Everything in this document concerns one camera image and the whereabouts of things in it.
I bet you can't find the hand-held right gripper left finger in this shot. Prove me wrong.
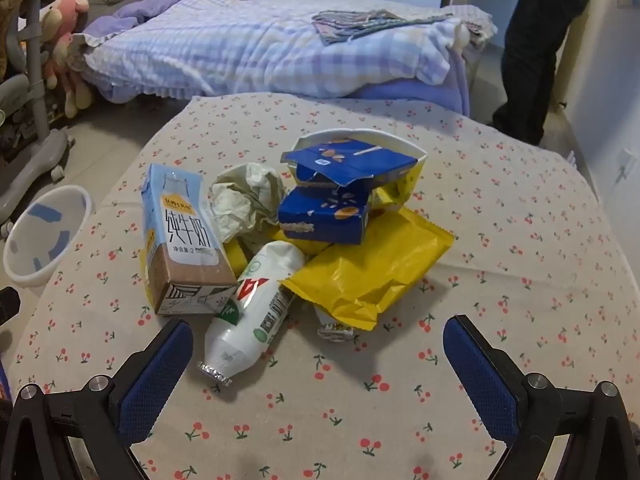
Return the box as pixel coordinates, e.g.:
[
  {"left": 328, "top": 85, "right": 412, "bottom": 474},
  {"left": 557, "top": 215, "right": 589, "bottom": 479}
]
[{"left": 0, "top": 317, "right": 195, "bottom": 480}]

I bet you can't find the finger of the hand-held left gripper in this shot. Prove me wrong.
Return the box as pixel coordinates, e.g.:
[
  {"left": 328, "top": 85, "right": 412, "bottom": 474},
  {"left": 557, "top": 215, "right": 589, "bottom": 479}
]
[{"left": 0, "top": 287, "right": 22, "bottom": 328}]

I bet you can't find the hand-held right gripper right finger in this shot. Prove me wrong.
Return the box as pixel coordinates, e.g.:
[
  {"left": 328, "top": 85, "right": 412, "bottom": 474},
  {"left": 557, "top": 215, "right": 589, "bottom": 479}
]
[{"left": 442, "top": 315, "right": 640, "bottom": 480}]

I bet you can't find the white bin with blue tape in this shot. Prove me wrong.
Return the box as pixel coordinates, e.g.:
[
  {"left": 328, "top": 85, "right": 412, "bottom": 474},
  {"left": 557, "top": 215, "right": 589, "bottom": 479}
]
[{"left": 2, "top": 185, "right": 95, "bottom": 288}]

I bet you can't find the white plastic yogurt bottle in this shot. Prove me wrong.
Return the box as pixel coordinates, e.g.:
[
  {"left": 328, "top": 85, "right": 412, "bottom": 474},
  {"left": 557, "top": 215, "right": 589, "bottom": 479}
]
[{"left": 197, "top": 241, "right": 307, "bottom": 387}]

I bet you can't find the small yellow snack wrapper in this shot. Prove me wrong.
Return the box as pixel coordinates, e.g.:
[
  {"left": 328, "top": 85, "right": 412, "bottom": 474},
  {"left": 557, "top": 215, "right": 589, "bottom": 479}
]
[{"left": 222, "top": 225, "right": 336, "bottom": 281}]

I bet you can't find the large yellow snack wrapper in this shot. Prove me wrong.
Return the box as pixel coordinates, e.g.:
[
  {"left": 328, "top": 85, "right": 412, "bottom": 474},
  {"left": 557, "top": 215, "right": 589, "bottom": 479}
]
[{"left": 280, "top": 207, "right": 455, "bottom": 332}]

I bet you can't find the white paper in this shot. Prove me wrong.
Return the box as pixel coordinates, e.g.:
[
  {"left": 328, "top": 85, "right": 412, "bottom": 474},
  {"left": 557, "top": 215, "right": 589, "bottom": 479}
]
[{"left": 210, "top": 162, "right": 288, "bottom": 246}]

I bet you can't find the cherry print tablecloth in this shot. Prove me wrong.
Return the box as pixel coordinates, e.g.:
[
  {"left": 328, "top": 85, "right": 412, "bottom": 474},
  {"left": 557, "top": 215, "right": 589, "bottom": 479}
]
[{"left": 0, "top": 92, "right": 640, "bottom": 480}]

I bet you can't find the blue and white milk carton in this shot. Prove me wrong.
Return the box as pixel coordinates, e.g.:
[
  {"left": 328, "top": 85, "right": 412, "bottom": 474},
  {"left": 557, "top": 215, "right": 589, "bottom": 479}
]
[{"left": 140, "top": 162, "right": 238, "bottom": 317}]

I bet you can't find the silver-edged small wrapper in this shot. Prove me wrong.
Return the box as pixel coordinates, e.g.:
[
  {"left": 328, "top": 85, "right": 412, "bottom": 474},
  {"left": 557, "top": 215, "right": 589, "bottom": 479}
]
[{"left": 315, "top": 305, "right": 357, "bottom": 342}]

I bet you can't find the grey rolling chair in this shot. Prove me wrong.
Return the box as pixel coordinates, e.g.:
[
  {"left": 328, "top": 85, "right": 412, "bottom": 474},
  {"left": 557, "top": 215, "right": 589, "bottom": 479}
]
[{"left": 0, "top": 0, "right": 76, "bottom": 226}]

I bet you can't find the white and yellow paper bowl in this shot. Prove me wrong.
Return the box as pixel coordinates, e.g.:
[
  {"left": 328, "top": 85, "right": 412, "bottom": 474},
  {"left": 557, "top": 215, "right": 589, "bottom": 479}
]
[{"left": 297, "top": 129, "right": 430, "bottom": 206}]

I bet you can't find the torn flat blue snack box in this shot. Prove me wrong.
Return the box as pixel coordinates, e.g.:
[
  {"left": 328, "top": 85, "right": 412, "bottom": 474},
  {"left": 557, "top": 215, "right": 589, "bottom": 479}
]
[{"left": 280, "top": 142, "right": 418, "bottom": 196}]

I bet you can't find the pink plush toy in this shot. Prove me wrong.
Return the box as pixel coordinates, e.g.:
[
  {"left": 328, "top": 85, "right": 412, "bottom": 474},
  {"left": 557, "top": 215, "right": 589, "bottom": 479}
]
[{"left": 41, "top": 0, "right": 92, "bottom": 121}]

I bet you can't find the bed with plaid quilt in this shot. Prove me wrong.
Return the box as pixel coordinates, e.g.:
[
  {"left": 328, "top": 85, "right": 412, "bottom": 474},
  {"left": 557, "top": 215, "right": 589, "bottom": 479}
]
[{"left": 82, "top": 0, "right": 473, "bottom": 116}]

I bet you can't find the folded striped cloth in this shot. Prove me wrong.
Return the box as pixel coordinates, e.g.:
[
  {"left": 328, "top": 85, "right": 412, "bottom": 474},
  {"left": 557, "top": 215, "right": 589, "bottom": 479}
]
[{"left": 312, "top": 9, "right": 448, "bottom": 43}]

